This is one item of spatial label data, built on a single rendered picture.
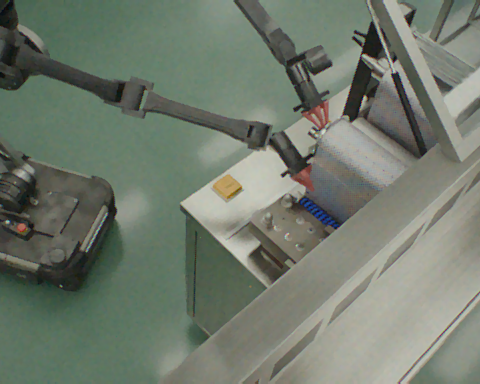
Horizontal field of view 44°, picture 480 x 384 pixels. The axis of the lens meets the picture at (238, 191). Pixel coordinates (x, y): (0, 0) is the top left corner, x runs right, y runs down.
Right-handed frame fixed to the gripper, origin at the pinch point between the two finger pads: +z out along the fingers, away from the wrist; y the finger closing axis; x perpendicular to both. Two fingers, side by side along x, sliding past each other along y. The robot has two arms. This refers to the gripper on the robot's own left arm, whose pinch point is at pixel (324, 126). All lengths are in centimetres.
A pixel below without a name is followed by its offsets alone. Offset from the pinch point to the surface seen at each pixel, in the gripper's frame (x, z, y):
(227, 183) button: -37.7, 4.3, 16.7
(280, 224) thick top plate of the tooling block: -13.2, 19.8, 20.7
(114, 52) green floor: -211, -79, -51
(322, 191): -5.2, 16.9, 7.3
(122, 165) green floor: -167, -16, -2
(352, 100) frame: -12.0, -0.7, -25.3
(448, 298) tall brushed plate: 49, 36, 32
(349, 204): 3.4, 22.3, 7.3
